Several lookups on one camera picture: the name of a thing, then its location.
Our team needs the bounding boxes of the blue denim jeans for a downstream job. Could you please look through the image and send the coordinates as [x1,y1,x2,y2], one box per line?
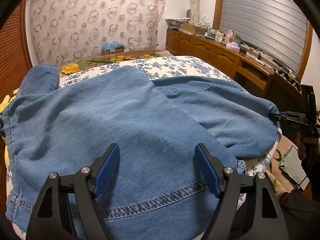
[0,64,281,240]

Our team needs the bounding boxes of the wooden sideboard cabinet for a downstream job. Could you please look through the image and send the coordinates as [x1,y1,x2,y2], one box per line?
[165,29,305,113]

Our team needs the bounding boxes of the pink bottle on sideboard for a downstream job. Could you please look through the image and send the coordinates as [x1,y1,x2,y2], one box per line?
[224,29,234,45]

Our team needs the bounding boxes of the grey window roller shutter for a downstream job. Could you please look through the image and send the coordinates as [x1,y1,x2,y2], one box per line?
[219,0,307,72]

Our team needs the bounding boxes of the cardboard box on sideboard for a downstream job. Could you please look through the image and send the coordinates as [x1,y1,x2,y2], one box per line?
[180,22,206,35]

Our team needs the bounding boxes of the yellow plush toy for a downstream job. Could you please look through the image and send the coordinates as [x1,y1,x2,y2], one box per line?
[1,89,18,167]

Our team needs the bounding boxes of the colourful floral bed blanket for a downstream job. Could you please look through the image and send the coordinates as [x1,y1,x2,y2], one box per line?
[58,50,172,77]

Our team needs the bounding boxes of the brown louvered wardrobe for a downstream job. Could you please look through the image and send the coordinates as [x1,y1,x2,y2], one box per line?
[0,0,32,100]

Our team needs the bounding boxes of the cardboard box with blue cloth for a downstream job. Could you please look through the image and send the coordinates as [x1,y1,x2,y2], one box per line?
[101,42,125,55]

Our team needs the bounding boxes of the circle patterned curtain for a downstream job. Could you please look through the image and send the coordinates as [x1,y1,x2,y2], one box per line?
[27,0,165,67]

